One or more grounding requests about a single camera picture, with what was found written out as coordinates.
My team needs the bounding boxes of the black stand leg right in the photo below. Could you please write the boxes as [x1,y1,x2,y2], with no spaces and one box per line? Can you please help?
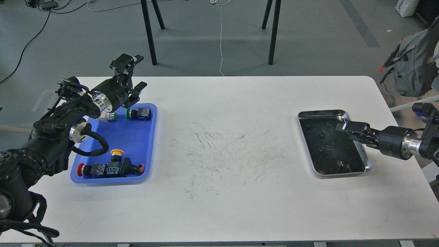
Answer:
[261,0,281,66]

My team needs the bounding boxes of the red push button switch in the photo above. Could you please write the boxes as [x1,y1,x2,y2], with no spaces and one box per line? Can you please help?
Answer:
[76,163,105,178]

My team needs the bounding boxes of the black cable on floor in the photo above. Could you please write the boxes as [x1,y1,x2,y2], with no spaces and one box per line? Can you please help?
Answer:
[0,0,90,84]

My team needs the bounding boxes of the white switch orange green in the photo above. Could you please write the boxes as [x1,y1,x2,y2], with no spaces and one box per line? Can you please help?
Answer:
[96,111,118,123]

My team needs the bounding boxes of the yellow mushroom push button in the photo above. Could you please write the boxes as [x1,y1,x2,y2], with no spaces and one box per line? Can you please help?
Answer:
[110,149,125,163]

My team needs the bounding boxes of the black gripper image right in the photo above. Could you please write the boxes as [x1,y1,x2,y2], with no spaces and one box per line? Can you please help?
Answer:
[335,121,422,161]

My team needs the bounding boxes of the white cord on floor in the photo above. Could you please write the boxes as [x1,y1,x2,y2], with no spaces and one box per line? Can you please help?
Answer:
[210,0,230,77]

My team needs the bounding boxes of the blue plastic tray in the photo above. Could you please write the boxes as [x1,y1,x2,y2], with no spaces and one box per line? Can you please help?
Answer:
[70,103,158,185]

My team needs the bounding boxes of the grey backpack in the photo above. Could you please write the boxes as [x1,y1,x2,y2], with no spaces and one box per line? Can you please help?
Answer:
[378,17,439,97]

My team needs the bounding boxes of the black switch block red connector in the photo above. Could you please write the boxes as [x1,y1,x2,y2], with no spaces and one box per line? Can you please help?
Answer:
[104,156,145,178]

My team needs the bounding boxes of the silver metal tray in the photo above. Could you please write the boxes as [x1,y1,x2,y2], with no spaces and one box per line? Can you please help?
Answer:
[297,109,372,178]

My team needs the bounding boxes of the white box corner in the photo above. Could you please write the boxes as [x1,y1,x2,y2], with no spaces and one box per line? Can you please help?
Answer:
[394,0,420,17]

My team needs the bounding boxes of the green push button switch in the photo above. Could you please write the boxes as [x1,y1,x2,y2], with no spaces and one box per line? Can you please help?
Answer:
[125,107,153,121]

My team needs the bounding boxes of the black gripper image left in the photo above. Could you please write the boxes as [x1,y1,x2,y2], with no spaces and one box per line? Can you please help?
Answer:
[92,54,147,111]

